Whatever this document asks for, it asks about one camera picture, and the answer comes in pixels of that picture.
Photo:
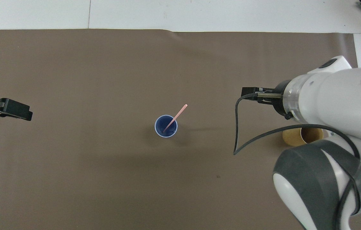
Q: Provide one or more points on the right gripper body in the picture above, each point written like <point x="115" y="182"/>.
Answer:
<point x="279" y="103"/>

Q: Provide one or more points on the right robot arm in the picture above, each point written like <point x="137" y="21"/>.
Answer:
<point x="337" y="95"/>

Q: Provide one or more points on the brown paper cup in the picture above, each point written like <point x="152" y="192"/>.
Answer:
<point x="290" y="137"/>

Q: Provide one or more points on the pink chopstick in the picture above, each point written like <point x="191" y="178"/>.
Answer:
<point x="179" y="113"/>

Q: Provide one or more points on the blue cup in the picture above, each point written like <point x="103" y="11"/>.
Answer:
<point x="161" y="126"/>

